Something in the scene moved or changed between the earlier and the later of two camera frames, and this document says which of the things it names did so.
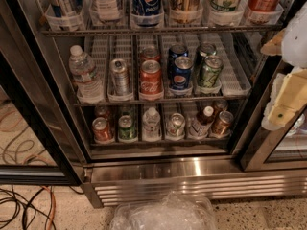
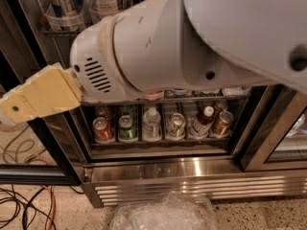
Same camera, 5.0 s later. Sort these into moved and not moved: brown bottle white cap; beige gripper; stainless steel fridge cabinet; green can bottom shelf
Moved: beige gripper
Not moved: green can bottom shelf; stainless steel fridge cabinet; brown bottle white cap
